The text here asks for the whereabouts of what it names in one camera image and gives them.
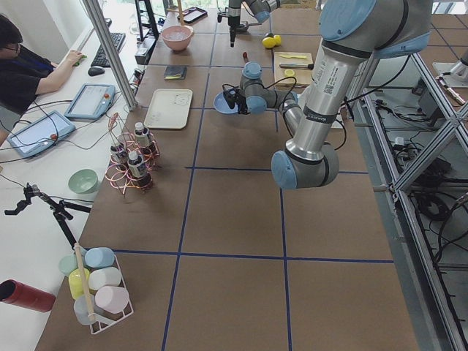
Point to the yellow lemon upper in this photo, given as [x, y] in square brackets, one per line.
[277, 39]

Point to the white wire cup rack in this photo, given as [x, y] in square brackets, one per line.
[97, 286]

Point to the lemon half slice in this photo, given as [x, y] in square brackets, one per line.
[289, 73]

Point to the steel ice scoop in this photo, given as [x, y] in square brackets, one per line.
[245, 25]

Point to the cream bear tray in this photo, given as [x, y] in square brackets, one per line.
[168, 109]

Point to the yellow plastic knife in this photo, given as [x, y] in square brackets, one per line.
[288, 56]

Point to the black computer mouse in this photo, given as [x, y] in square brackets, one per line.
[96, 70]

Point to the person in black shirt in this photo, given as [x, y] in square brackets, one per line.
[26, 75]

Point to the bottle white cap front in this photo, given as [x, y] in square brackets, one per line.
[137, 168]

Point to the wooden cutting board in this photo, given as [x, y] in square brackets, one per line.
[303, 77]

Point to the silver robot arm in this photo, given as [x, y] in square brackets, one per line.
[352, 32]
[261, 11]

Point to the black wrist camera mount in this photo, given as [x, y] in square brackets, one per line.
[231, 95]

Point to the teach pendant far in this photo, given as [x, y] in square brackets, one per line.
[91, 102]

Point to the pink ice bowl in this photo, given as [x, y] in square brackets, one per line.
[177, 38]

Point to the mint green bowl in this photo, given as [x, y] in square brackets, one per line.
[84, 181]

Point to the red cylinder bottle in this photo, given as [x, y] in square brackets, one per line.
[25, 296]

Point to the bottle white cap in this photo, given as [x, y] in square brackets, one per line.
[137, 168]
[118, 154]
[142, 137]

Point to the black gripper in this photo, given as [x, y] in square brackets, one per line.
[233, 19]
[241, 104]

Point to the steel muddler black tip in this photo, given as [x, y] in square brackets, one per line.
[297, 66]

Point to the yellow lemon round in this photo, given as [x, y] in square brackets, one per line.
[269, 42]

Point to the teach pendant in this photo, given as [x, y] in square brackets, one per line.
[41, 135]
[91, 102]

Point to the blue plate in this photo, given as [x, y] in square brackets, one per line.
[222, 106]

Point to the copper wire bottle rack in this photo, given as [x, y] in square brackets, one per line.
[119, 176]

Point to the aluminium frame post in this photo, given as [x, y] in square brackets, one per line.
[98, 21]

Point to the bottle white cap left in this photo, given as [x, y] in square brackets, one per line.
[142, 137]

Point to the teach pendant near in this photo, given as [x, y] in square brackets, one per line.
[41, 135]

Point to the bottle white cap right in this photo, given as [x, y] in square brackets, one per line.
[118, 154]

